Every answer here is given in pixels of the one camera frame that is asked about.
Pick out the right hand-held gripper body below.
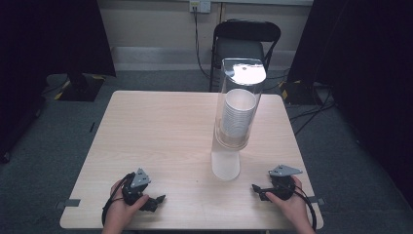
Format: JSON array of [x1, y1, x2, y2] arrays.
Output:
[[268, 164, 304, 202]]

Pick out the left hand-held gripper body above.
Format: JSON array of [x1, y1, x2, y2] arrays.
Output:
[[121, 167, 152, 207]]

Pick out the person's right hand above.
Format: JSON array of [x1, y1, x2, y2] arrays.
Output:
[[265, 175, 310, 228]]

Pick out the person's left hand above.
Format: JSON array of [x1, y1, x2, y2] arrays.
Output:
[[102, 179, 151, 228]]

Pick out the grey tape strip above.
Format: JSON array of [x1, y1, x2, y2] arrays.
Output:
[[307, 196, 326, 207], [55, 198, 82, 211]]

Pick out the clear cup dispenser tube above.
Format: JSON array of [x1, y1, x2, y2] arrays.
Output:
[[210, 57, 268, 182]]

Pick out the stack of white paper cups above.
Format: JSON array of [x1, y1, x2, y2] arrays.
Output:
[[220, 88, 258, 140]]

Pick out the black stand base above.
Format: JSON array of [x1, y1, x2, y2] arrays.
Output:
[[54, 71, 107, 103], [280, 79, 323, 106]]

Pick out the dark curtain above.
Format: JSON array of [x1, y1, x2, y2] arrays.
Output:
[[286, 0, 413, 210], [0, 0, 117, 164]]

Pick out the black folding chair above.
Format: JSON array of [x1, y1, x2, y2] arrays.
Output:
[[208, 19, 282, 94]]

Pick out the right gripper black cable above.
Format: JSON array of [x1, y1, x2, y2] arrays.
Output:
[[282, 181, 318, 232]]

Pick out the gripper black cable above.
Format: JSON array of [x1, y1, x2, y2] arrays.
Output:
[[100, 172, 136, 227], [282, 181, 318, 232]]

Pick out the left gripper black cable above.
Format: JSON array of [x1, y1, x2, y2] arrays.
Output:
[[100, 172, 136, 227]]

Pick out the black floor cables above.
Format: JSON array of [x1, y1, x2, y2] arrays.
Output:
[[287, 85, 337, 137]]

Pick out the black wall power cable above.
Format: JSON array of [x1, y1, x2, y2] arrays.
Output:
[[193, 9, 212, 80]]

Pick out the white wall outlet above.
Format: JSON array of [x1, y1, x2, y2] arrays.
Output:
[[189, 0, 212, 15]]

